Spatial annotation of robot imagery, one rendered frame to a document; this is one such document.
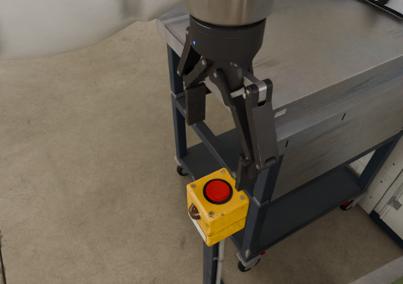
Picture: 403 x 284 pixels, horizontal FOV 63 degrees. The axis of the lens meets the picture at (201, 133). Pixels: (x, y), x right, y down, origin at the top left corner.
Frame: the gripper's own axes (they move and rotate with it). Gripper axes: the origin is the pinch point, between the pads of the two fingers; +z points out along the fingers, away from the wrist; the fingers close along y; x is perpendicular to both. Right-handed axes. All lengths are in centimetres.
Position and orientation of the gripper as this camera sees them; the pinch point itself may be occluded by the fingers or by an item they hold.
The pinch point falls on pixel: (219, 145)
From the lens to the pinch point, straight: 46.9
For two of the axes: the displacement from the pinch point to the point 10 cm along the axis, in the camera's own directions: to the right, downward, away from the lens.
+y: -4.9, -6.4, 5.9
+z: -0.1, 6.8, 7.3
